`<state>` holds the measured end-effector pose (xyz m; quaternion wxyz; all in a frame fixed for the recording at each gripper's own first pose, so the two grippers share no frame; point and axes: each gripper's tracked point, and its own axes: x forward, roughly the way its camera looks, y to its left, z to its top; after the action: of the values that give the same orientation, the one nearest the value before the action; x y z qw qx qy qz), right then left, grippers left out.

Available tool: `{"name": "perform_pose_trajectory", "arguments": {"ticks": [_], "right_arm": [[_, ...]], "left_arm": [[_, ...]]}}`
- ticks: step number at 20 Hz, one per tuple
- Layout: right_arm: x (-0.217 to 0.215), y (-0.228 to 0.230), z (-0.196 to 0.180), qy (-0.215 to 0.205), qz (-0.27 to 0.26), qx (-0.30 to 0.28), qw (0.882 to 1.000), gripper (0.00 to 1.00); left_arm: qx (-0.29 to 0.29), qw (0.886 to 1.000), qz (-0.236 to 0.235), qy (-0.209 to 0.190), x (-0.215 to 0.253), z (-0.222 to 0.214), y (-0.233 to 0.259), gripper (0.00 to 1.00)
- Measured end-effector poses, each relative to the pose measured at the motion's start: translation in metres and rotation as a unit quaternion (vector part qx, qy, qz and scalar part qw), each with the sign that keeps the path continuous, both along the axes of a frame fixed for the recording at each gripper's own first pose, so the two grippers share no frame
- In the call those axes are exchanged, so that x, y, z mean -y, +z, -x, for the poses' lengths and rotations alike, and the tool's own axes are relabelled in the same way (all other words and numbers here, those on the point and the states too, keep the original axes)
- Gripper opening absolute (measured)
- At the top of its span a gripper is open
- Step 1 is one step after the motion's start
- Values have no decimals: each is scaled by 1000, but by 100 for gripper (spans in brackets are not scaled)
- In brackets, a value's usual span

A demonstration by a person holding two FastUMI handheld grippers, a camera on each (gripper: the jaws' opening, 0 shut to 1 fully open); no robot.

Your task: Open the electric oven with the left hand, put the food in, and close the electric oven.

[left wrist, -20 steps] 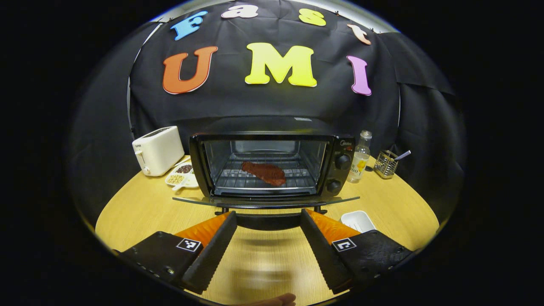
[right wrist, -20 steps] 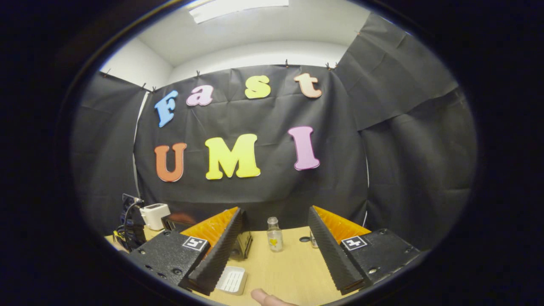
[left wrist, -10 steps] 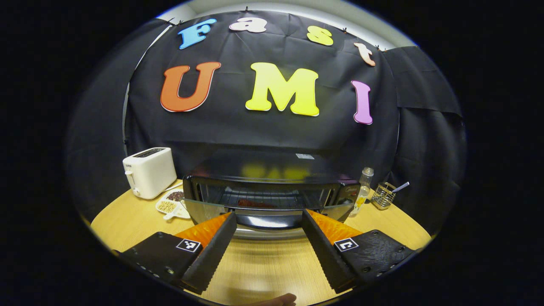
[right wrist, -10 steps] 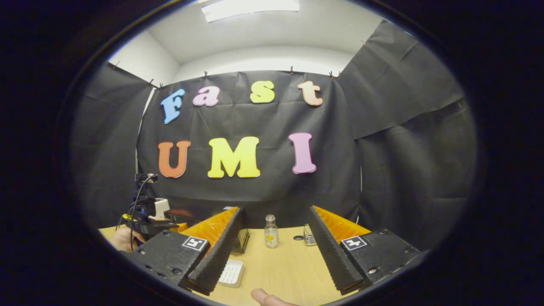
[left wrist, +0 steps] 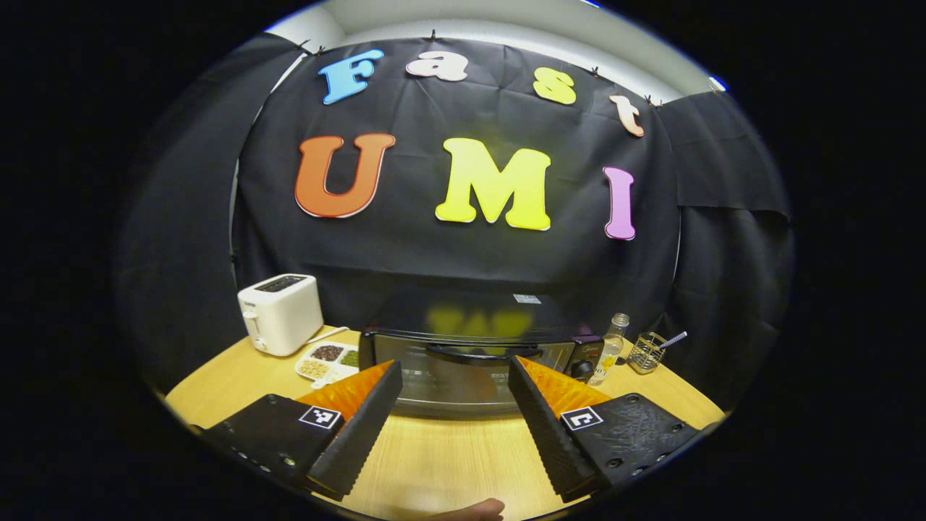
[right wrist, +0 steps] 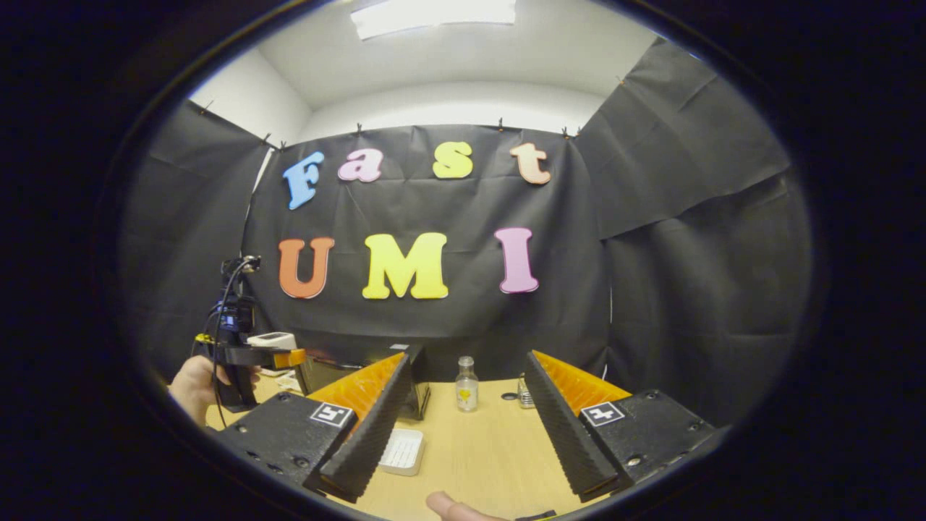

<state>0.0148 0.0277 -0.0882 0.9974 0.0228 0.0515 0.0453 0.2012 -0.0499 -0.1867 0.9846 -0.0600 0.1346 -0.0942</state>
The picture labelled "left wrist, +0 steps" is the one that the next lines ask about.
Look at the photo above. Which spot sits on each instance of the white divided dish with grains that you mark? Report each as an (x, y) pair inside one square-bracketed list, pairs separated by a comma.
[(325, 358)]

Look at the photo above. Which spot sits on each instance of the black electric oven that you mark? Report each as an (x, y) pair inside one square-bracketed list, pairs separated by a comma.
[(456, 376)]

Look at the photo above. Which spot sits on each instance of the black backdrop cloth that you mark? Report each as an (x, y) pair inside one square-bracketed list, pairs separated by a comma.
[(181, 217)]

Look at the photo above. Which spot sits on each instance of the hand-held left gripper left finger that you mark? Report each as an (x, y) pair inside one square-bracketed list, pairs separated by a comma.
[(365, 427)]

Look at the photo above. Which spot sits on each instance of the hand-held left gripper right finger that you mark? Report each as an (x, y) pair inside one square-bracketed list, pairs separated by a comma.
[(546, 427)]

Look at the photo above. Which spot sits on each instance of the striped straw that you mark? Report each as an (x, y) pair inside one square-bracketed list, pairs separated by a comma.
[(674, 339)]

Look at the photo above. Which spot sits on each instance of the clear glass bottle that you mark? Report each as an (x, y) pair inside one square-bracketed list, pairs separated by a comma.
[(611, 347)]

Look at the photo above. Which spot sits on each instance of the white toaster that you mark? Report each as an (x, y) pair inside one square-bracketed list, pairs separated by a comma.
[(282, 315)]

